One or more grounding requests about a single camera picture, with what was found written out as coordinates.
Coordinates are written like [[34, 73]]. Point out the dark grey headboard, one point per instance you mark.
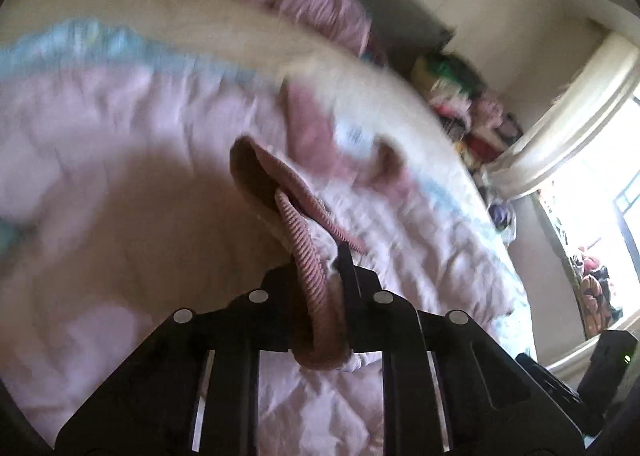
[[400, 11]]

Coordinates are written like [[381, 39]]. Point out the pink quilted bedspread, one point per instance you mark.
[[150, 196]]

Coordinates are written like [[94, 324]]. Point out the colourful printed cloth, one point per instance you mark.
[[597, 291]]

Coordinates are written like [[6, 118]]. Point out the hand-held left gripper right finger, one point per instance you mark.
[[365, 316]]

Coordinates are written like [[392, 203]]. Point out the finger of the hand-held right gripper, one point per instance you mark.
[[547, 378]]

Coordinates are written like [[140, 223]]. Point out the beige bed cover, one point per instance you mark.
[[200, 21]]

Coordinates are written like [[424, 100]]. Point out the pile of colourful clothes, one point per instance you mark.
[[460, 101]]

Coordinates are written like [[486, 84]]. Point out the cream curtain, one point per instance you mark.
[[565, 116]]

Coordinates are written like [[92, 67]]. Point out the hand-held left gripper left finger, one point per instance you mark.
[[276, 311]]

